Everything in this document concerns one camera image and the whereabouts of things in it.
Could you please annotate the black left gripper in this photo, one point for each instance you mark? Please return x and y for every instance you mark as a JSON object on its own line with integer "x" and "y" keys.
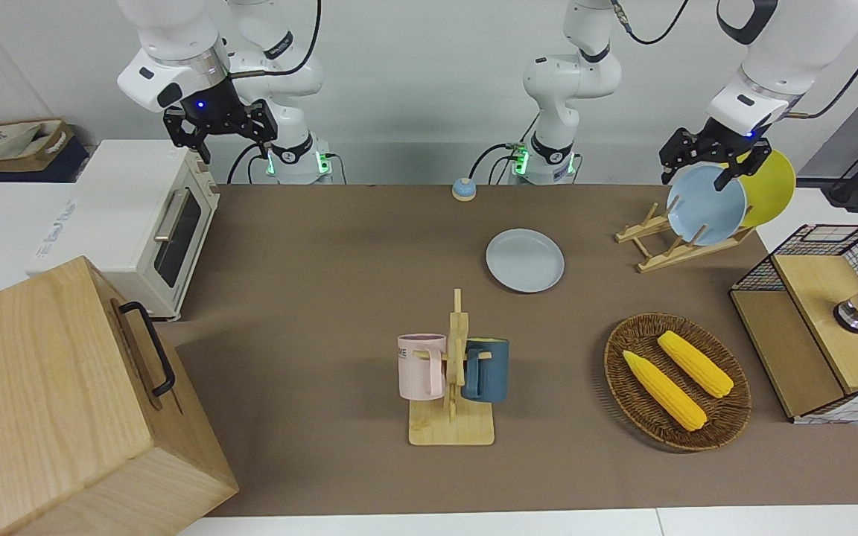
{"x": 719, "y": 143}

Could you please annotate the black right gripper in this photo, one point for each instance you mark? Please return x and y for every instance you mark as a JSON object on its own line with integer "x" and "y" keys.
{"x": 213, "y": 112}

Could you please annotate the gray plate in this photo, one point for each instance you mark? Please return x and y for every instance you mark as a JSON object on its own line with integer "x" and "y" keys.
{"x": 524, "y": 260}

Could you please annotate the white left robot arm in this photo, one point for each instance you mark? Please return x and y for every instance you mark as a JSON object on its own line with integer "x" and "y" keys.
{"x": 570, "y": 74}

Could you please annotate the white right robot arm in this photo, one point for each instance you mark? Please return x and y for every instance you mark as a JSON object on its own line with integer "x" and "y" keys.
{"x": 168, "y": 45}

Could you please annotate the light blue plate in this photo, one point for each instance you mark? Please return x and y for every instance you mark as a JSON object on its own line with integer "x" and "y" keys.
{"x": 708, "y": 212}

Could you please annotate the yellow plate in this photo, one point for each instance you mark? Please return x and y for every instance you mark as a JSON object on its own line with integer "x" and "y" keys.
{"x": 771, "y": 190}

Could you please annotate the wooden plate rack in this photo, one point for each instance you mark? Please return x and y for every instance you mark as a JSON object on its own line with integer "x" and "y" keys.
{"x": 678, "y": 257}

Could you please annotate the white toaster oven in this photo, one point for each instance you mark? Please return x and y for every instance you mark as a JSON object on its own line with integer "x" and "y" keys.
{"x": 116, "y": 208}

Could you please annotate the brown table mat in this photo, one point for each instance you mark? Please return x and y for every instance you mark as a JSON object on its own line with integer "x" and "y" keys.
{"x": 325, "y": 260}

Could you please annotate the navy blue box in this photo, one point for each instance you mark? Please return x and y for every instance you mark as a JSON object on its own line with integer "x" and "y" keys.
{"x": 53, "y": 170}

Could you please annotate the short yellow corn cob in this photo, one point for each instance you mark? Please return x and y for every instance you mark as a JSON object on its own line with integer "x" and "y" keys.
{"x": 697, "y": 365}

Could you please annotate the cardboard box with bag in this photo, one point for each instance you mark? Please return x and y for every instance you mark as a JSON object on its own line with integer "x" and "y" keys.
{"x": 4, "y": 145}

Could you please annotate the long yellow corn cob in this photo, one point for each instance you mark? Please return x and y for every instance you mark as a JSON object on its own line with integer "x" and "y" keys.
{"x": 663, "y": 391}

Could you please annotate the blue service bell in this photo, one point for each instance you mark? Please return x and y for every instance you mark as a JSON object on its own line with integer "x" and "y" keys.
{"x": 464, "y": 190}

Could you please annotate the brown wicker basket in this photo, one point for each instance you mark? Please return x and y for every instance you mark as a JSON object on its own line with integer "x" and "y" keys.
{"x": 727, "y": 418}

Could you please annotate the pink mug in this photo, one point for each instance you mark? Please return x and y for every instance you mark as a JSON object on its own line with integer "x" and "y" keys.
{"x": 418, "y": 368}

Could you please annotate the dark teal mug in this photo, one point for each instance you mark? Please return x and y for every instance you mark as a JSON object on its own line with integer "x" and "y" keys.
{"x": 490, "y": 372}

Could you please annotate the wooden mug tree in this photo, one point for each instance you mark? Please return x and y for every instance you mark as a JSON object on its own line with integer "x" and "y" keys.
{"x": 451, "y": 429}

